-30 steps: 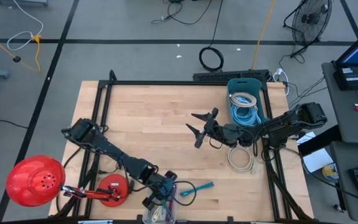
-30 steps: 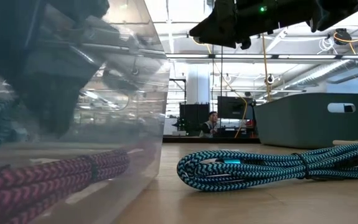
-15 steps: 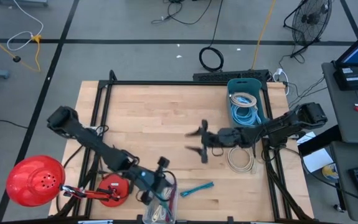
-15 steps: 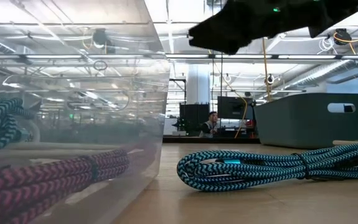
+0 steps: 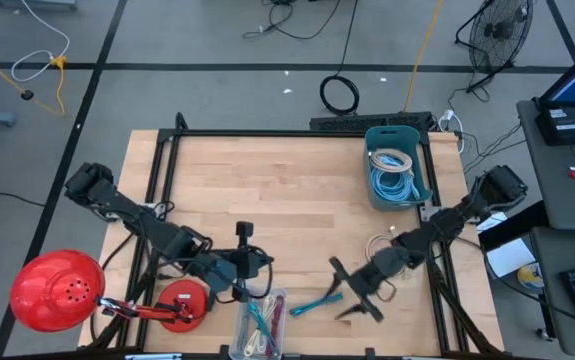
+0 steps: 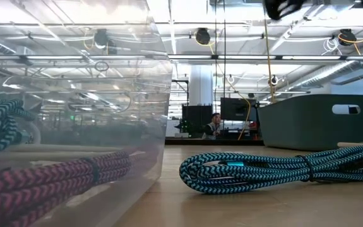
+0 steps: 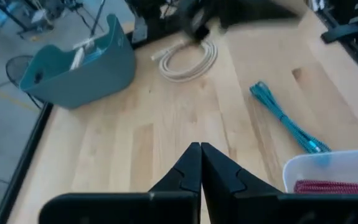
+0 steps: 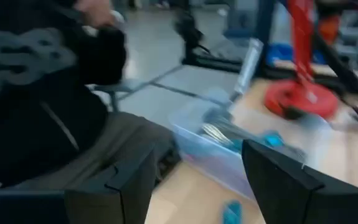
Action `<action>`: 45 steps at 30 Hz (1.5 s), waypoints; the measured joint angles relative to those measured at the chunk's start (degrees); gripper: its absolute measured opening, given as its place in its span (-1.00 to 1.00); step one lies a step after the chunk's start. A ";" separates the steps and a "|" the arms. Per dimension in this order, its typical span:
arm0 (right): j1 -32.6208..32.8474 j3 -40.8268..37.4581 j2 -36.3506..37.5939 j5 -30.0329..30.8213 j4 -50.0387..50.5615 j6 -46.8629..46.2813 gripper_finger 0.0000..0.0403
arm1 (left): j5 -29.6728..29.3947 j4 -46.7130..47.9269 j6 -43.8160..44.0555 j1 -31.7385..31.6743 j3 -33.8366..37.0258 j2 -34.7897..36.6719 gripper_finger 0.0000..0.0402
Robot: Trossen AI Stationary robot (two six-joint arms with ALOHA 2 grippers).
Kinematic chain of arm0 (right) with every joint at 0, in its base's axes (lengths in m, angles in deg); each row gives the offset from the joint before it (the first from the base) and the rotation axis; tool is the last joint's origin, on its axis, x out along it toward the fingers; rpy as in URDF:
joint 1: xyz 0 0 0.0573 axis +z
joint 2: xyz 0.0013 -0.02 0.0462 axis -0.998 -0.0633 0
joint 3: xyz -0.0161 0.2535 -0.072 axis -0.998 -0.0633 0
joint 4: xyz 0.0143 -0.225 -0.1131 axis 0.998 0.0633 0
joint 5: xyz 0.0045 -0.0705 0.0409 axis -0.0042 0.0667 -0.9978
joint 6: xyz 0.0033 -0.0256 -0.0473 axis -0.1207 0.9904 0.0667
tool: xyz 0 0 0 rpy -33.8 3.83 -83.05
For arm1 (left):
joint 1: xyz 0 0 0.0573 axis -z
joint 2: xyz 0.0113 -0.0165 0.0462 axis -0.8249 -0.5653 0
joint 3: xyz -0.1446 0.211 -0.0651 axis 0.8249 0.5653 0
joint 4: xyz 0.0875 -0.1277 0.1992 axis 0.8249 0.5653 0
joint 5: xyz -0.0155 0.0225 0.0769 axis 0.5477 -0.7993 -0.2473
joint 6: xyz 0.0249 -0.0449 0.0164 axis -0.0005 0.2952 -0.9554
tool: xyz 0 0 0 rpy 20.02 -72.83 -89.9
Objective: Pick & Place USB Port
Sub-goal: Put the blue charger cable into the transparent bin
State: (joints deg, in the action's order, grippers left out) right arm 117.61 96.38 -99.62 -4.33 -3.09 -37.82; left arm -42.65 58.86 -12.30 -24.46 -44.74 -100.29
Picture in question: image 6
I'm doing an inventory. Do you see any dark background monitor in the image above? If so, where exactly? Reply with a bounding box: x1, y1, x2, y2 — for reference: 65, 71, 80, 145
220, 96, 258, 122

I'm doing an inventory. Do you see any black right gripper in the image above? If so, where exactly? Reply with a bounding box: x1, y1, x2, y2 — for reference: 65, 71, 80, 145
263, 0, 307, 21

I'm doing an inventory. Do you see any black cabinet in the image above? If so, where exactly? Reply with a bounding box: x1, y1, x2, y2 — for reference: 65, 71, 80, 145
181, 104, 214, 139

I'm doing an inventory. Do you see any orange hanging cable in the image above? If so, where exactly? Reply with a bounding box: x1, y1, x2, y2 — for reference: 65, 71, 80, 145
261, 17, 277, 104

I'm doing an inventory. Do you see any maroon braided cable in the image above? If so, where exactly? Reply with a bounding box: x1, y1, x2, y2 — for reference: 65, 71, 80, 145
0, 150, 141, 227

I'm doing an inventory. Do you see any black ceiling cable reel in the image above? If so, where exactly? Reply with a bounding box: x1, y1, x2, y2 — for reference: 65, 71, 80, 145
195, 27, 211, 45
338, 28, 357, 47

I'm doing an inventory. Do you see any white building pillar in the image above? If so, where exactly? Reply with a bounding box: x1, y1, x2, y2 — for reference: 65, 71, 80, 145
189, 64, 214, 107

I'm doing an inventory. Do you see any teal plastic bin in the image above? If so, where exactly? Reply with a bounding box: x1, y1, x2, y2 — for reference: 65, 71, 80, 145
257, 93, 363, 151

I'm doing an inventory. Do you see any black hanging cable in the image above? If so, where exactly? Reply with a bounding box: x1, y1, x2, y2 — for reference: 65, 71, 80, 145
214, 0, 218, 130
223, 0, 227, 130

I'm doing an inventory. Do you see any clear plastic container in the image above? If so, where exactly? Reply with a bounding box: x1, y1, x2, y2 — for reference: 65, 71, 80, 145
0, 0, 173, 227

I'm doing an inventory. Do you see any person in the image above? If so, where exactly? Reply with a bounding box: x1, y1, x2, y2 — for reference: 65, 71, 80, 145
201, 112, 223, 140

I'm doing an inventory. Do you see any yellow reel cable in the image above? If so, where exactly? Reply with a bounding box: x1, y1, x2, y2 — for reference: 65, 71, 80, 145
193, 31, 252, 141

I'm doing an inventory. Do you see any teal braided cable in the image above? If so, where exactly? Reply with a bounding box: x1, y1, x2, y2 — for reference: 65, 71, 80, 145
178, 144, 363, 195
0, 91, 39, 158

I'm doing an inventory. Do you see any black background rig frame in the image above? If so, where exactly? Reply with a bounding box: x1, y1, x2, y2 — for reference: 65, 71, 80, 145
171, 78, 190, 107

